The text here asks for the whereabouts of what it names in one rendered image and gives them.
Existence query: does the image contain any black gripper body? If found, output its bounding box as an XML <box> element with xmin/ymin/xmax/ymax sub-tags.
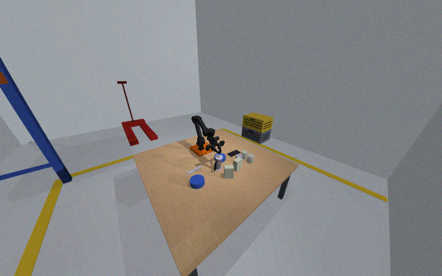
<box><xmin>206</xmin><ymin>140</ymin><xmax>225</xmax><ymax>151</ymax></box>

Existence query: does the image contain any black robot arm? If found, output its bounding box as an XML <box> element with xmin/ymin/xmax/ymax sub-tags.
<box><xmin>191</xmin><ymin>115</ymin><xmax>219</xmax><ymax>151</ymax></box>

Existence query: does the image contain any black flat rectangular pad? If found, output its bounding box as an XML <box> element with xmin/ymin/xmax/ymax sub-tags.
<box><xmin>227</xmin><ymin>150</ymin><xmax>240</xmax><ymax>157</ymax></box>

